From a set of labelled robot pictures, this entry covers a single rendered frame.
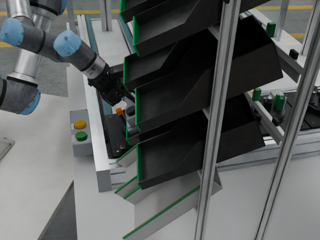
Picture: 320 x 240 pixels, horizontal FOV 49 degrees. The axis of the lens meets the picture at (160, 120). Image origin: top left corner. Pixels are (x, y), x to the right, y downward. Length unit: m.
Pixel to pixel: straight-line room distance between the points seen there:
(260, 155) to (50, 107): 0.93
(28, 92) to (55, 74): 2.30
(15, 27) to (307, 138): 1.04
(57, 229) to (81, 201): 1.05
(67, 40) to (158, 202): 0.52
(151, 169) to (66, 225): 1.49
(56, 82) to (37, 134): 2.08
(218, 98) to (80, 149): 0.77
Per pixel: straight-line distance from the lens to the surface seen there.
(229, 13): 0.55
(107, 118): 1.36
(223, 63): 0.58
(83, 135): 1.29
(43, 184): 1.31
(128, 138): 0.89
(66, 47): 1.07
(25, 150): 1.46
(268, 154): 1.36
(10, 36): 1.12
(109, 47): 2.02
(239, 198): 1.24
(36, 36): 1.14
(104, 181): 1.20
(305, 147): 1.43
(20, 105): 1.44
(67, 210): 2.34
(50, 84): 3.56
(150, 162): 0.84
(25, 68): 1.45
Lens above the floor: 1.78
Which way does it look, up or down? 37 degrees down
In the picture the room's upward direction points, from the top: 1 degrees clockwise
